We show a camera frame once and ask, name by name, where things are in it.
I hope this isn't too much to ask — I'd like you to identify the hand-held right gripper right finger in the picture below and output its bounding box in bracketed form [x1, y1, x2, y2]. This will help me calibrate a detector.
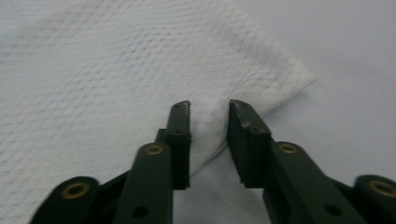
[226, 99, 368, 224]

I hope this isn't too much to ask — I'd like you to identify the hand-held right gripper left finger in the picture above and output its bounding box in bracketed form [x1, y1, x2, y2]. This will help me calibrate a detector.
[112, 100, 192, 224]

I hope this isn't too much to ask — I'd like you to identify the white textured cloth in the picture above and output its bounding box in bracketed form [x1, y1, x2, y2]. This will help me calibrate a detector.
[0, 0, 318, 224]

